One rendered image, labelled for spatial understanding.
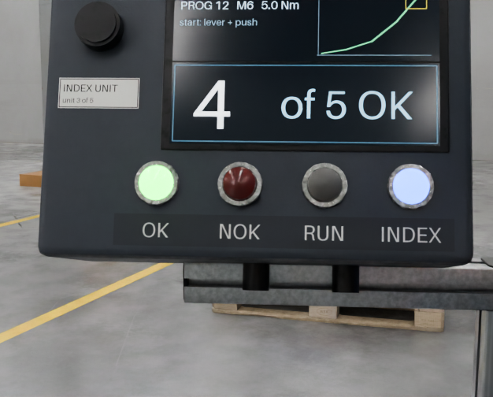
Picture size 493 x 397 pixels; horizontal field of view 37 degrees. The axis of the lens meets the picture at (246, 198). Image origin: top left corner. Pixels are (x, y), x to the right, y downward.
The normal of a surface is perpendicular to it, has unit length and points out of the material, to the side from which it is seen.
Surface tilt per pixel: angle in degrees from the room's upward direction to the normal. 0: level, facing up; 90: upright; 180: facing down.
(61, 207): 75
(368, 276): 90
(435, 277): 90
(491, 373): 90
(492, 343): 90
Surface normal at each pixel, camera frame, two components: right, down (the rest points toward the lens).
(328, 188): -0.03, -0.04
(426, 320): -0.26, 0.14
